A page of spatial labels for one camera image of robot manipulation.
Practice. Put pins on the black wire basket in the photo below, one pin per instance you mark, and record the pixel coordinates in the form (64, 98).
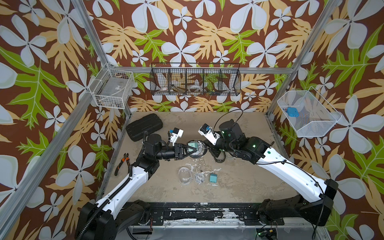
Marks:
(212, 79)

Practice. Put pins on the teal charger plug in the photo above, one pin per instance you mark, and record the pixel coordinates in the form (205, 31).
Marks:
(213, 178)

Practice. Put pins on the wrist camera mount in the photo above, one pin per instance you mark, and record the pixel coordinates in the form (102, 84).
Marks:
(209, 133)
(174, 135)

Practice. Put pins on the blue object in basket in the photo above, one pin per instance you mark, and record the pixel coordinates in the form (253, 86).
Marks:
(292, 112)

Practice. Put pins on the black ribbed hard case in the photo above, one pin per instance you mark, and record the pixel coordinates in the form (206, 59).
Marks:
(149, 123)

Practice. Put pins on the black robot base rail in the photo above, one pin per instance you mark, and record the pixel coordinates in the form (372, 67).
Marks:
(244, 213)

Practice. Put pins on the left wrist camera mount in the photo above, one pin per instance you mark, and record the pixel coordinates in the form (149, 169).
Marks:
(174, 135)

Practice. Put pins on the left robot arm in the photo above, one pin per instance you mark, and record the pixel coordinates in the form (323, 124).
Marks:
(109, 216)

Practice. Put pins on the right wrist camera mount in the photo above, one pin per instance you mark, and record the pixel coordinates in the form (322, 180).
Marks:
(209, 133)

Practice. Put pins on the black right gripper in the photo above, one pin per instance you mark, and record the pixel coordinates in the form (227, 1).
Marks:
(212, 148)

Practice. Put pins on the mint green charger plug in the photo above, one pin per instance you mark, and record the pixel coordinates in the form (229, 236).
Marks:
(192, 147)

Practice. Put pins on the white wire basket left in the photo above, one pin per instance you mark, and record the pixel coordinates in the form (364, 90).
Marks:
(111, 88)

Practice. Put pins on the white wire basket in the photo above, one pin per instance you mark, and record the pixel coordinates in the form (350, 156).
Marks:
(111, 88)
(317, 115)

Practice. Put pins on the white wire basket right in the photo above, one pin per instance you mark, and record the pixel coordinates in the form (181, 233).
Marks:
(317, 115)

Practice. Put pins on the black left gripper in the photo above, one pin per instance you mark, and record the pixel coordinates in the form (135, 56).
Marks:
(180, 152)

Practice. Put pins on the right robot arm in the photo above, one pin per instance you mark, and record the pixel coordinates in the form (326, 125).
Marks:
(315, 199)

